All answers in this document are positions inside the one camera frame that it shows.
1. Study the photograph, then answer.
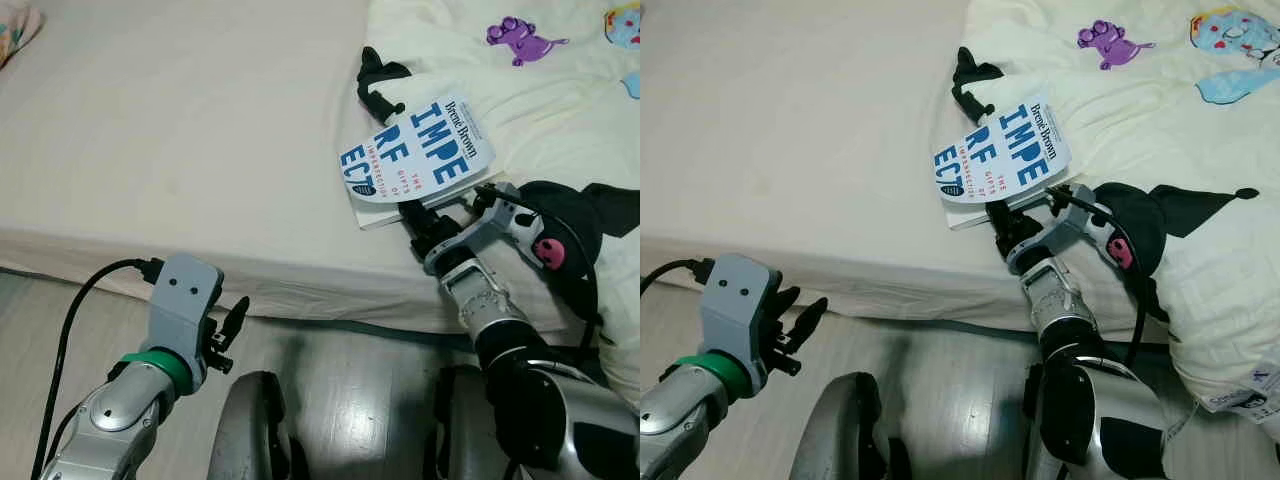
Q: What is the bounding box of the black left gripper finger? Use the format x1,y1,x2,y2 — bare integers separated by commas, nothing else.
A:
218,295,251,346
766,285,803,336
792,296,830,349

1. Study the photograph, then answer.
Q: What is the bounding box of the white book with blue letters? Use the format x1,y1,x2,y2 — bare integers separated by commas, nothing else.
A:
339,92,497,232
932,93,1074,232

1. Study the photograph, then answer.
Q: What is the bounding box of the cream cartoon print blanket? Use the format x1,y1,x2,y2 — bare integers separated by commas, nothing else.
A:
356,0,641,406
950,0,1280,443

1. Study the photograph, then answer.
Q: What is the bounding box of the pink pillow with red spots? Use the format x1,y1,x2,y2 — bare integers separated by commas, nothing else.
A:
0,0,44,70

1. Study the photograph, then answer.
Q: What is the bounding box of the silver left robot leg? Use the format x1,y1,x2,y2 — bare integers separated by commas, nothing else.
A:
788,370,898,480
204,370,293,480

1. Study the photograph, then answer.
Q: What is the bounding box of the silver robot leg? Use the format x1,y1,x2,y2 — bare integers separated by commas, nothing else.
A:
788,370,898,480
204,370,293,480
1018,363,1063,480
432,363,501,480

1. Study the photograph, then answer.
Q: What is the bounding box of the white bed mattress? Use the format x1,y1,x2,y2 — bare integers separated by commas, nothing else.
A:
640,0,1041,337
0,0,501,339

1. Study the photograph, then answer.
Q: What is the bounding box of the silver right robot leg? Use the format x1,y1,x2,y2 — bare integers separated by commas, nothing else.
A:
1018,363,1063,480
432,363,501,480

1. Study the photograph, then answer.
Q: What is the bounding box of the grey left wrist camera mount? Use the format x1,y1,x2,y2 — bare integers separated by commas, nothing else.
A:
148,252,225,369
698,252,784,393

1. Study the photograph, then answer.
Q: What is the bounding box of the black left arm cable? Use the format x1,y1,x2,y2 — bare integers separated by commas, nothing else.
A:
29,257,165,480
640,257,715,297

